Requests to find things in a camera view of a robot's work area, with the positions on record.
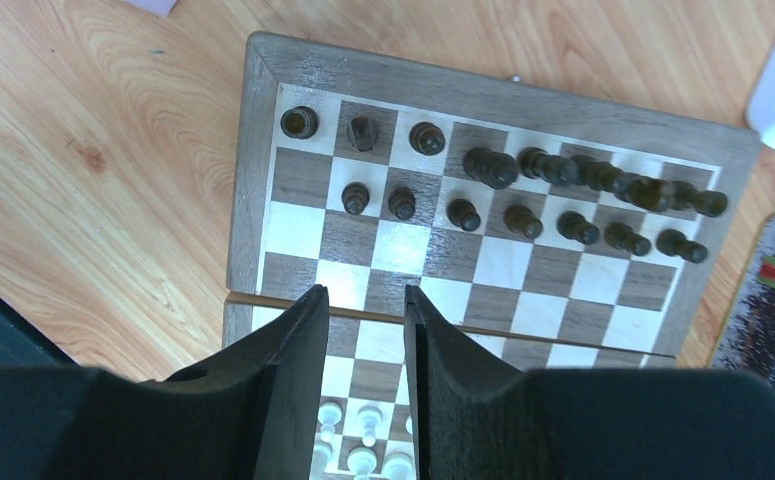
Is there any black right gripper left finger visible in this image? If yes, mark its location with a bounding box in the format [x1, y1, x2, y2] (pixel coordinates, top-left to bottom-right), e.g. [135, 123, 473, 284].
[0, 285, 329, 479]

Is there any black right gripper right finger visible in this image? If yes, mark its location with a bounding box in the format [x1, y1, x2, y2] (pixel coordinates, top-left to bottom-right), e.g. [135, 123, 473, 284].
[404, 286, 775, 479]

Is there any dark chess piece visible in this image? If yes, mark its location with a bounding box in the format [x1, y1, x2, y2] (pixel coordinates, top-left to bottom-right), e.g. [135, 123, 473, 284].
[409, 122, 446, 156]
[517, 147, 579, 186]
[656, 229, 709, 264]
[671, 180, 729, 218]
[346, 115, 379, 152]
[617, 174, 676, 213]
[504, 204, 544, 240]
[341, 182, 370, 215]
[556, 211, 600, 245]
[387, 187, 416, 221]
[446, 198, 481, 232]
[571, 154, 631, 194]
[604, 222, 652, 256]
[462, 147, 520, 190]

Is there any wooden chess board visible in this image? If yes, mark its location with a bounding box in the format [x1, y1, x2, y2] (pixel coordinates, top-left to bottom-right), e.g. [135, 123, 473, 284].
[227, 32, 760, 479]

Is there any dark chess rook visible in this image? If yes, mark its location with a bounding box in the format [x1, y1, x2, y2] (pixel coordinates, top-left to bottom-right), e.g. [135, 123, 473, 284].
[280, 105, 319, 139]

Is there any yellow metal tin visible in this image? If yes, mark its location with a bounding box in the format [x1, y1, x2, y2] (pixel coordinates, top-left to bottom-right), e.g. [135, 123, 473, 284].
[708, 210, 775, 435]

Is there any pink hanging garment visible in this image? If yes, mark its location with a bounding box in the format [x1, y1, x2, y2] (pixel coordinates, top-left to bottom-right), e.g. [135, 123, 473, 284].
[126, 0, 178, 17]

